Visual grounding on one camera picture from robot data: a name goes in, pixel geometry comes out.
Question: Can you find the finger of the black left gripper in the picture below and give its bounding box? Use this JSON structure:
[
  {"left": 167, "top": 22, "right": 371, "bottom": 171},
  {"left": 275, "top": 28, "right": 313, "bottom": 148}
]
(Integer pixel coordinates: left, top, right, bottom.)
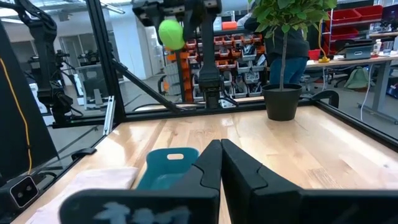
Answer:
[
  {"left": 152, "top": 13, "right": 163, "bottom": 45},
  {"left": 182, "top": 14, "right": 203, "bottom": 42}
]

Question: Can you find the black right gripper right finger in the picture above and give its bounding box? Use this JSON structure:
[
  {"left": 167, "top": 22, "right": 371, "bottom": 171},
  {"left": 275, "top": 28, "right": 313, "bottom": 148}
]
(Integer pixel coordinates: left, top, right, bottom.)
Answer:
[{"left": 221, "top": 138, "right": 398, "bottom": 224}]

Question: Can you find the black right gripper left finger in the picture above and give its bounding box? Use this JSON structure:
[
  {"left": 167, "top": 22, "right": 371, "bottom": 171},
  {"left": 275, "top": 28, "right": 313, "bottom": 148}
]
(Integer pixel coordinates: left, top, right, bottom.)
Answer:
[{"left": 58, "top": 139, "right": 223, "bottom": 224}]

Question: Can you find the light green textured toy melon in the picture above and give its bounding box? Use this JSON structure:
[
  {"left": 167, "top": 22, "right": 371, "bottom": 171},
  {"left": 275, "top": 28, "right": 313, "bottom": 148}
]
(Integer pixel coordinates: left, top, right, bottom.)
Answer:
[{"left": 158, "top": 19, "right": 186, "bottom": 52}]

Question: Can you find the teal plastic basket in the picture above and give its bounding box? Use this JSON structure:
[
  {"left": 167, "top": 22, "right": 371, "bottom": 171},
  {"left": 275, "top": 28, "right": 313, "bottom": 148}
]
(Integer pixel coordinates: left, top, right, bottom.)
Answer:
[{"left": 136, "top": 147, "right": 200, "bottom": 191}]

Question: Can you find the rack of orange bins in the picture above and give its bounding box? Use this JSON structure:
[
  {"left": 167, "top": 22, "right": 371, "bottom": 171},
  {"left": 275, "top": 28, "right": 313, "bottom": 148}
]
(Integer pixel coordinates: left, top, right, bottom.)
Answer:
[{"left": 164, "top": 30, "right": 267, "bottom": 102}]

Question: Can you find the folded beige cloth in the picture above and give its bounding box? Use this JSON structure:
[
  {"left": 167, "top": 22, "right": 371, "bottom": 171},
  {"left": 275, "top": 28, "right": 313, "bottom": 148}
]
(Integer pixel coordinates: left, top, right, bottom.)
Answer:
[{"left": 26, "top": 167, "right": 139, "bottom": 224}]

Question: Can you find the green plant in black pot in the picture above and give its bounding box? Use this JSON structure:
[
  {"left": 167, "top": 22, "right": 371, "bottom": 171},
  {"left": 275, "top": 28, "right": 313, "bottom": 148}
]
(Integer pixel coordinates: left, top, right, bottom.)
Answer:
[{"left": 247, "top": 0, "right": 338, "bottom": 122}]

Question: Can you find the black table clamp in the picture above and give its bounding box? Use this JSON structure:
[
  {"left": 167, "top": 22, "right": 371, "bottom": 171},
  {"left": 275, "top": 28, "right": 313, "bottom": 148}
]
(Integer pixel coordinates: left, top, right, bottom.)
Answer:
[
  {"left": 310, "top": 90, "right": 340, "bottom": 108},
  {"left": 71, "top": 147, "right": 98, "bottom": 161}
]

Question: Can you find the person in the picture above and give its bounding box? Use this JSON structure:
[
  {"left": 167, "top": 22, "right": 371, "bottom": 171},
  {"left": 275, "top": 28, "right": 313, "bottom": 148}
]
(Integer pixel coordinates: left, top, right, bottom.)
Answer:
[{"left": 236, "top": 0, "right": 312, "bottom": 86}]

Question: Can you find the green backpack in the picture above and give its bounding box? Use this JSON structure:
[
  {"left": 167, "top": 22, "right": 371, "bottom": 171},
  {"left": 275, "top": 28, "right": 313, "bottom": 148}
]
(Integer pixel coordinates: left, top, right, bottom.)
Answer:
[{"left": 343, "top": 67, "right": 371, "bottom": 91}]

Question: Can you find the shelf of red bins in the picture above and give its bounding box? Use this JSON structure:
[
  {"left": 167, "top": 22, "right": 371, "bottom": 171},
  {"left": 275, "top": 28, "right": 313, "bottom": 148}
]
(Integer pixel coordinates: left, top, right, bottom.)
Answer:
[{"left": 322, "top": 4, "right": 384, "bottom": 55}]

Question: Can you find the grey office desk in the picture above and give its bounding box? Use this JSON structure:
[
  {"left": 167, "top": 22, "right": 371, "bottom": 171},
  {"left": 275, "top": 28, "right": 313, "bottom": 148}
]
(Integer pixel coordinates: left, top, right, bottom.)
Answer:
[{"left": 306, "top": 55, "right": 398, "bottom": 122}]

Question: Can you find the grey laptop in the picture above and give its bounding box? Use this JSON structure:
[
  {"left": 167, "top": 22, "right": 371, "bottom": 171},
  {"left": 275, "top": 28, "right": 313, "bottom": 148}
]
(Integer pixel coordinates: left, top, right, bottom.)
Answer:
[{"left": 337, "top": 45, "right": 374, "bottom": 61}]

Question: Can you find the black flat panel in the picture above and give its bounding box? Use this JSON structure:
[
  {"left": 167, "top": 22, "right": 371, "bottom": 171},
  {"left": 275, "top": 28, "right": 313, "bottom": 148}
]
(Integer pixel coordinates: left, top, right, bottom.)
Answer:
[{"left": 0, "top": 21, "right": 60, "bottom": 187}]

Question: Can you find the black aluminium table frame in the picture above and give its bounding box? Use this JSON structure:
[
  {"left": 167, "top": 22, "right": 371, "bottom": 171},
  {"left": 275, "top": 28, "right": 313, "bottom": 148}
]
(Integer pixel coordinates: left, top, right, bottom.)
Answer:
[{"left": 51, "top": 0, "right": 398, "bottom": 153}]

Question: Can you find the silver metal bracket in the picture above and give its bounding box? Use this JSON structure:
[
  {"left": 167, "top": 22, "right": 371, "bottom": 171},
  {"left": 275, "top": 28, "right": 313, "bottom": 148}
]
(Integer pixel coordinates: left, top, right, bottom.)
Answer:
[{"left": 103, "top": 95, "right": 116, "bottom": 136}]

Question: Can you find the yellow cord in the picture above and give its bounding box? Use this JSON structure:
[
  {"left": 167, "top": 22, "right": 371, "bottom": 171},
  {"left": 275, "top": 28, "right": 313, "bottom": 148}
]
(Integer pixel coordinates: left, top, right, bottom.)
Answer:
[{"left": 317, "top": 18, "right": 331, "bottom": 64}]

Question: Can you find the white hanging cable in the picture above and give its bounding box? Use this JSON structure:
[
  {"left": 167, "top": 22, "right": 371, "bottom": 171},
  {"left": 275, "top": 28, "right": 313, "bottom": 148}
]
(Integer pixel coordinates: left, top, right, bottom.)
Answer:
[{"left": 359, "top": 63, "right": 374, "bottom": 122}]

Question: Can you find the black camera with white rim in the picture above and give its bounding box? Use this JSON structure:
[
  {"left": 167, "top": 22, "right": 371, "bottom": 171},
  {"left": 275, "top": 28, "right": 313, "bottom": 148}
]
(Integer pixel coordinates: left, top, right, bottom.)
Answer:
[{"left": 0, "top": 175, "right": 40, "bottom": 215}]

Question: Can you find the thin yellow cable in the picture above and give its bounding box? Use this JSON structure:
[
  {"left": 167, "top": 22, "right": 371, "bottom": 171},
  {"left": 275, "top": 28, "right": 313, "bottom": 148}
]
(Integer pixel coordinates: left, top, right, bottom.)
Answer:
[{"left": 0, "top": 57, "right": 34, "bottom": 175}]

